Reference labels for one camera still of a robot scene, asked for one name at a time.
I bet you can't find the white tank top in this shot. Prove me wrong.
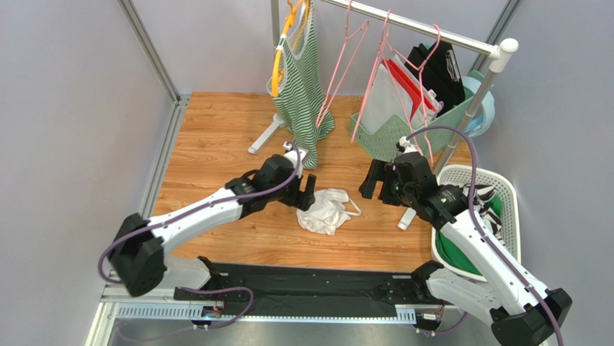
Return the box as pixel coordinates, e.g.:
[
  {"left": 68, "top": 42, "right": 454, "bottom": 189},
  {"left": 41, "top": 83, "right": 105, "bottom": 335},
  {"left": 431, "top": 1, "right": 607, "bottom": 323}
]
[{"left": 296, "top": 188, "right": 362, "bottom": 236}]

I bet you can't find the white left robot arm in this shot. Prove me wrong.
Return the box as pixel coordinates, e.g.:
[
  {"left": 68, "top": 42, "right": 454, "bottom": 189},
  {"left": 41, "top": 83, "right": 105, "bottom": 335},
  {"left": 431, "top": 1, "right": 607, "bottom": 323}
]
[{"left": 97, "top": 148, "right": 316, "bottom": 297}]

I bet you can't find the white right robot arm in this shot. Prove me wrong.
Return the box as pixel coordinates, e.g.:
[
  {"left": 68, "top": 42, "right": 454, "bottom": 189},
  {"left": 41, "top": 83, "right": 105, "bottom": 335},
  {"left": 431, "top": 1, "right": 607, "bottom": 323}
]
[{"left": 359, "top": 152, "right": 572, "bottom": 345}]

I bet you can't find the green striped tank top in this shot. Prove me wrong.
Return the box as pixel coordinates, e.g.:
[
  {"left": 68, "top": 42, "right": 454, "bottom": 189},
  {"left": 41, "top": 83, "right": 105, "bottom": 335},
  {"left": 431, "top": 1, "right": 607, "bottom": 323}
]
[{"left": 267, "top": 1, "right": 335, "bottom": 169}]

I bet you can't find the yellow plastic hanger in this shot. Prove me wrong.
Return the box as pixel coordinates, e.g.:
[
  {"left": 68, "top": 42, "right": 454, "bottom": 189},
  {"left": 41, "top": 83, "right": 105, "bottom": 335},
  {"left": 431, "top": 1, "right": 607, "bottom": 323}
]
[{"left": 271, "top": 1, "right": 311, "bottom": 97}]

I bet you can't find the green plastic basket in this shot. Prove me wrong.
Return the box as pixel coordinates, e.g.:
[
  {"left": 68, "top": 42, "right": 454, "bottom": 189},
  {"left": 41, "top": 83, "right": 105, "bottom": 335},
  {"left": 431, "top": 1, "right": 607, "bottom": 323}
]
[{"left": 355, "top": 71, "right": 484, "bottom": 161}]

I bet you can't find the white paper box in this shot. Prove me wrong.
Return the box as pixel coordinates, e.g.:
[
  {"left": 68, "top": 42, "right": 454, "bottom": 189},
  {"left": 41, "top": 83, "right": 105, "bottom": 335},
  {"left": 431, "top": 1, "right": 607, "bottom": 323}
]
[{"left": 410, "top": 103, "right": 441, "bottom": 129}]

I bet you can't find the black white striped garment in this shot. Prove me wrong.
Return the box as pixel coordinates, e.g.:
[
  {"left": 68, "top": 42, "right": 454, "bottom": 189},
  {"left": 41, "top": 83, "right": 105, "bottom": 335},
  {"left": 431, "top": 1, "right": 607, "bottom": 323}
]
[{"left": 473, "top": 185, "right": 504, "bottom": 244}]

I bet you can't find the grey translucent folder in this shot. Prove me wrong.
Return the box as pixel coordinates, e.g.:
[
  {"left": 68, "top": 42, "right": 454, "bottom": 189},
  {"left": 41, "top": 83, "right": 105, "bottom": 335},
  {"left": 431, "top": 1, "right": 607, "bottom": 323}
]
[{"left": 360, "top": 63, "right": 412, "bottom": 134}]

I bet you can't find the green garment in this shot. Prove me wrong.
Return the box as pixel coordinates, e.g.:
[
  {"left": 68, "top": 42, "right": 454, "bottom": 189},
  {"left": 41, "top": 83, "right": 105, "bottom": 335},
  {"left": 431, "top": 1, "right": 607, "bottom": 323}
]
[{"left": 435, "top": 192, "right": 504, "bottom": 277}]

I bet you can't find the light blue round object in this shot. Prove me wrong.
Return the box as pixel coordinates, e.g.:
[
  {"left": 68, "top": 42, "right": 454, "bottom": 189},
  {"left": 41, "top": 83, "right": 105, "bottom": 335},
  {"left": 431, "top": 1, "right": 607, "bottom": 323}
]
[{"left": 462, "top": 76, "right": 496, "bottom": 138}]

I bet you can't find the white laundry basket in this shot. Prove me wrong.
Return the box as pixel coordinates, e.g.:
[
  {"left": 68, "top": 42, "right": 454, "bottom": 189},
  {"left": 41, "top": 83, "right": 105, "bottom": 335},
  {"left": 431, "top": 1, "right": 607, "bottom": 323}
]
[{"left": 431, "top": 168, "right": 521, "bottom": 283}]

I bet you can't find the red folder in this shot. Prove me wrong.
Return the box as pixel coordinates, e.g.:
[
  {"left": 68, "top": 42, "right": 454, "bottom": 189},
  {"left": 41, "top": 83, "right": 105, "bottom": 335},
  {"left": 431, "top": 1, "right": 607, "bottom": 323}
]
[{"left": 382, "top": 59, "right": 439, "bottom": 117}]

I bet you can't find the black folder with clip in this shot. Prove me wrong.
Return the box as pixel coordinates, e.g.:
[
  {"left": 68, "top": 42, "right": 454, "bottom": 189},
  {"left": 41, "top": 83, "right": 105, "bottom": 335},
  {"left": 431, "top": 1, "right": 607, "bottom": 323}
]
[{"left": 407, "top": 42, "right": 466, "bottom": 115}]

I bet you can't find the silver clothes rack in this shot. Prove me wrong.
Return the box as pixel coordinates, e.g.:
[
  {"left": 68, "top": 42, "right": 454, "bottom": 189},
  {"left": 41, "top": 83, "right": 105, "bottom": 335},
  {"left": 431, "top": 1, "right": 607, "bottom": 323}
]
[{"left": 248, "top": 1, "right": 502, "bottom": 230}]

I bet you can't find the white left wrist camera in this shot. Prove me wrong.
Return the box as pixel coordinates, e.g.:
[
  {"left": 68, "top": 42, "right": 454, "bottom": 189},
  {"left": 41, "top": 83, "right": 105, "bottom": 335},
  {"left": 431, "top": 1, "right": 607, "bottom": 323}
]
[{"left": 283, "top": 141, "right": 308, "bottom": 169}]

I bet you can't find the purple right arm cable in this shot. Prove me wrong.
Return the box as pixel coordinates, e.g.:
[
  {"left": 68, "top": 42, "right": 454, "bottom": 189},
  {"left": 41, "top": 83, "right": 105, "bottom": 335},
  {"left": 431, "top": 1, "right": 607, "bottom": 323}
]
[{"left": 405, "top": 125, "right": 567, "bottom": 346}]

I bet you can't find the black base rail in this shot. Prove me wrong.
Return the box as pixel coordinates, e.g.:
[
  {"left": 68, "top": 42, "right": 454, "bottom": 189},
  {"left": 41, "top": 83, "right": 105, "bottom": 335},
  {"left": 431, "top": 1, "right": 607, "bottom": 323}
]
[{"left": 173, "top": 257, "right": 445, "bottom": 318}]

